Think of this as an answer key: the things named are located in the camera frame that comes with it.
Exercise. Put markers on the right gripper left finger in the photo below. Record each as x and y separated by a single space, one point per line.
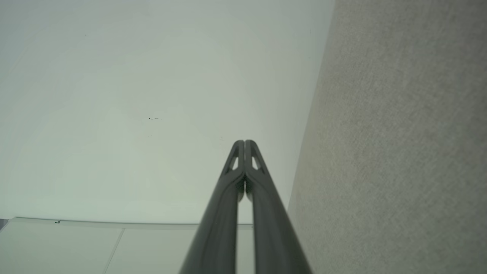
218 228

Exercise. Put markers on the grey fabric sofa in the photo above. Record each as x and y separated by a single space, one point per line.
399 133

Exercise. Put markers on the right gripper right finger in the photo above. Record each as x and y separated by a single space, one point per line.
274 236

